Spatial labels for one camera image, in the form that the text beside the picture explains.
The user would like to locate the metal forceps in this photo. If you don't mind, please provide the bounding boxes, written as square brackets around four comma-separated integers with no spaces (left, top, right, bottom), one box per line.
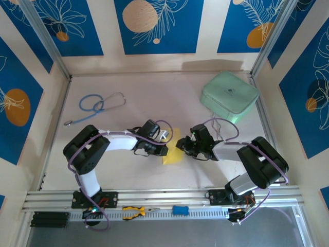
[212,114,224,142]

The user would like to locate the blue bone-shaped block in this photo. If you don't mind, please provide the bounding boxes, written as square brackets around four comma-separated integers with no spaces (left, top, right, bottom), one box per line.
[172,205,190,216]

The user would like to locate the aluminium frame post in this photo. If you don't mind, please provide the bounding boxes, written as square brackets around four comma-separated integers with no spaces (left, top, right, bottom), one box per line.
[250,0,296,78]
[19,0,72,79]

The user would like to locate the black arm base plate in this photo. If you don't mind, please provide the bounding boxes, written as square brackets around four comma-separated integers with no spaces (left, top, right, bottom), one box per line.
[71,190,119,209]
[205,189,255,206]

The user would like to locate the purple cable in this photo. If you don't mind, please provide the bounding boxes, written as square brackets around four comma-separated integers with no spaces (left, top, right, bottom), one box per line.
[67,119,173,231]
[203,118,290,223]

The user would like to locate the blue stethoscope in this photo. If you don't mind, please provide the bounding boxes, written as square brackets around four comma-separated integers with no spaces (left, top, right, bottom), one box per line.
[63,92,127,127]

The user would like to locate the small black controller board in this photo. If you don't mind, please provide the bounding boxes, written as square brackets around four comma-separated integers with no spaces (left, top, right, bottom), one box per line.
[227,205,258,224]
[82,207,105,219]

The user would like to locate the aluminium mounting rail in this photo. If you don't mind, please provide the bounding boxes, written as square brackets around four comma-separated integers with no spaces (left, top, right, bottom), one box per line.
[22,186,305,210]

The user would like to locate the slotted grey cable duct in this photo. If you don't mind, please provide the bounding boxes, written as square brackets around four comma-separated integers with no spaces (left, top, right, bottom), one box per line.
[69,207,232,222]

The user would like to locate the mint green zip case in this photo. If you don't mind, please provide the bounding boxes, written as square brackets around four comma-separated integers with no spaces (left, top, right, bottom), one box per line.
[200,71,260,126]

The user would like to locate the yellow cloth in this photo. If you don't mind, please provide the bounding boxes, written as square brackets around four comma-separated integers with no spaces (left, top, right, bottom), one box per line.
[162,127,184,165]

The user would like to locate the yellow black pliers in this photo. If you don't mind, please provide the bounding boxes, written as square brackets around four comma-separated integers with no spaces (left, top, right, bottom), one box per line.
[122,205,160,221]

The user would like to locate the black stacked bars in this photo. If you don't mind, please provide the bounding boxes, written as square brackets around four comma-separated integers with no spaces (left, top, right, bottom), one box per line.
[30,211,70,228]

